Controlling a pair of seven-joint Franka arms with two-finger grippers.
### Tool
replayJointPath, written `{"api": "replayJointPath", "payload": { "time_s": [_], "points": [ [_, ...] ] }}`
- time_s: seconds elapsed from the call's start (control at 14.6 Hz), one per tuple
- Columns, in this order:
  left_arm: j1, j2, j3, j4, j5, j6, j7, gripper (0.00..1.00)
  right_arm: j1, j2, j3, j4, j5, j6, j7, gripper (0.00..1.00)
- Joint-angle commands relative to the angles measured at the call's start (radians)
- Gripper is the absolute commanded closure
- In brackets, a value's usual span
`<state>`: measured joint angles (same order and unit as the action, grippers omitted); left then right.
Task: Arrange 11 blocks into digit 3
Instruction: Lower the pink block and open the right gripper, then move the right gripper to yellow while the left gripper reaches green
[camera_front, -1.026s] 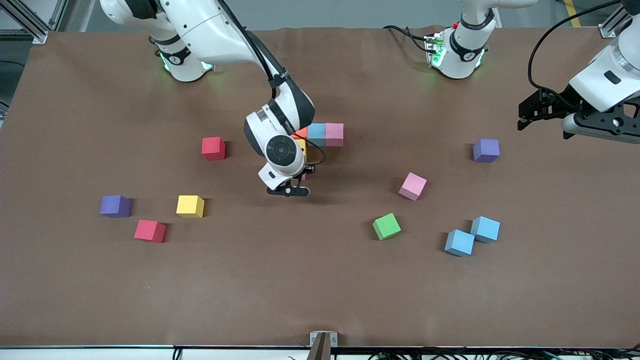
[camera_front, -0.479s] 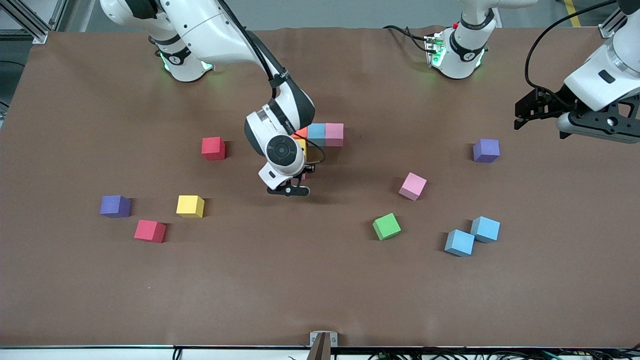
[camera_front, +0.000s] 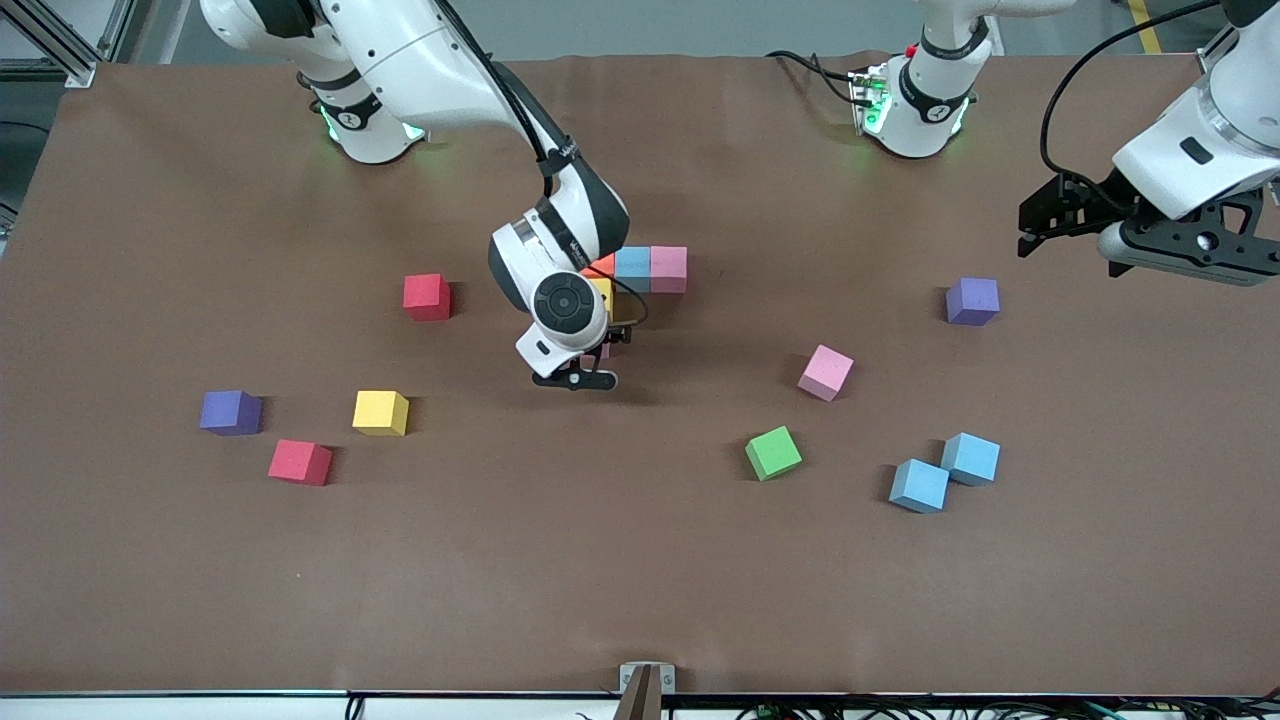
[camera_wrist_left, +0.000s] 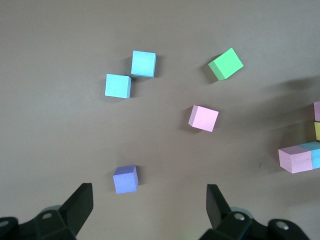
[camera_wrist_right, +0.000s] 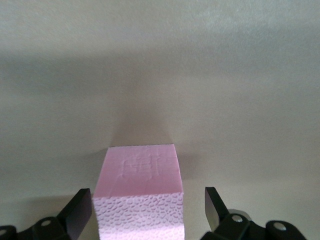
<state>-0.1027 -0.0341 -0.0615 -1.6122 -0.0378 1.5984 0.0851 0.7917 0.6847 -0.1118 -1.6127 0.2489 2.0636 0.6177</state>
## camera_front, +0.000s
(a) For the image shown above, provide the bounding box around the black base cable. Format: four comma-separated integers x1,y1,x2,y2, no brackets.
765,50,861,106

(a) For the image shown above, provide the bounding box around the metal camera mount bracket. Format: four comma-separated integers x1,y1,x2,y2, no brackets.
614,662,677,720

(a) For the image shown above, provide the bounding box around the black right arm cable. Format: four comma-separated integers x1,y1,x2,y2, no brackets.
435,0,651,336

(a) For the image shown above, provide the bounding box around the brown table mat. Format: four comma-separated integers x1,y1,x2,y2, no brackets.
0,50,1280,698

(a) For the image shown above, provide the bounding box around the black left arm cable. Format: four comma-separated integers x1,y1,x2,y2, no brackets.
1040,0,1226,201

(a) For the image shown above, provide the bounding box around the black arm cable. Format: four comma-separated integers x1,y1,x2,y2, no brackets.
1040,0,1226,201
435,0,651,336

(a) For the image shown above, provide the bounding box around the red foam cube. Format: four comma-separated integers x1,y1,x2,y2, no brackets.
267,439,335,488
403,273,452,323

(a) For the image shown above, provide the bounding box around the aluminium frame profile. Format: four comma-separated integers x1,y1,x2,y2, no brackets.
1198,15,1246,78
0,0,136,89

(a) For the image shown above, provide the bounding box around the purple foam cube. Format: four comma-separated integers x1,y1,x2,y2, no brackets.
945,277,1001,327
199,389,264,437

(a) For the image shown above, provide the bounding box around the grey base connector plate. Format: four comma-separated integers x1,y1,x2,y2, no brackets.
848,66,893,137

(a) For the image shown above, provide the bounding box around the green foam cube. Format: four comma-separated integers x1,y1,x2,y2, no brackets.
744,425,804,483

